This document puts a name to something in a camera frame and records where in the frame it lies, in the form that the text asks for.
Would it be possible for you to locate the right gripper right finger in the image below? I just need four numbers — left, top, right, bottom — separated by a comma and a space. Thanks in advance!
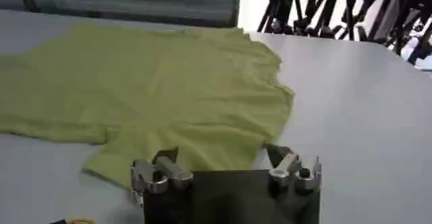
266, 144, 322, 195

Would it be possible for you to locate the yellow-green t-shirt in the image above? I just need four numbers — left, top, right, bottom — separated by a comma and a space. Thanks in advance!
0, 24, 296, 190

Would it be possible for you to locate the black camera tripod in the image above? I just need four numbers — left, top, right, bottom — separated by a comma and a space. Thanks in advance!
387, 0, 432, 66
354, 0, 408, 44
257, 0, 304, 34
296, 0, 359, 40

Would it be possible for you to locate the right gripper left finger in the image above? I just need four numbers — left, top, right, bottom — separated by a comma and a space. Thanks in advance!
129, 147, 194, 206

